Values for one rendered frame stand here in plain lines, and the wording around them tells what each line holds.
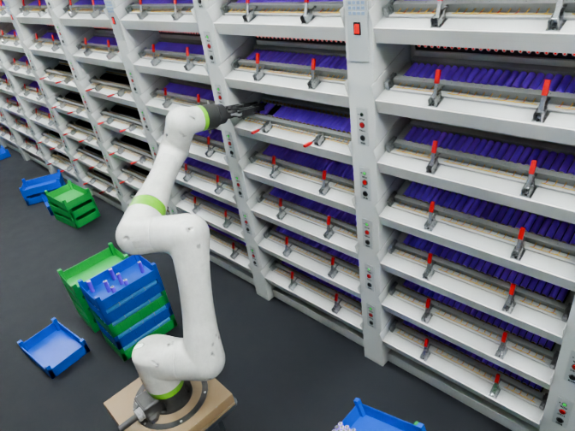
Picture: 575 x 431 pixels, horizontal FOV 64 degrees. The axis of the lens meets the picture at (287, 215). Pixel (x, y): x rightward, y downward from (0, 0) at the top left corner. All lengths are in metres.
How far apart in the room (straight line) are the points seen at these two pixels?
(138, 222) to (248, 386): 0.98
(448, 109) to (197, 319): 0.92
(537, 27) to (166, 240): 1.06
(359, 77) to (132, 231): 0.80
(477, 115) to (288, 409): 1.33
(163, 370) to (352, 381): 0.86
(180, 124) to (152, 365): 0.78
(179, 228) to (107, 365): 1.22
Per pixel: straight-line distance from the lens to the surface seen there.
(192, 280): 1.39
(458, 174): 1.40
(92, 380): 2.41
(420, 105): 1.35
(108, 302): 2.20
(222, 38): 1.88
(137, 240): 1.41
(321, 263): 2.02
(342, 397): 2.02
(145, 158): 2.88
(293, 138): 1.72
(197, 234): 1.34
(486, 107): 1.30
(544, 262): 1.44
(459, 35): 1.25
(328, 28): 1.46
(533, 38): 1.19
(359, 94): 1.44
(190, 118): 1.65
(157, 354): 1.53
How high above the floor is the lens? 1.63
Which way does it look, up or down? 32 degrees down
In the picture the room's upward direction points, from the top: 9 degrees counter-clockwise
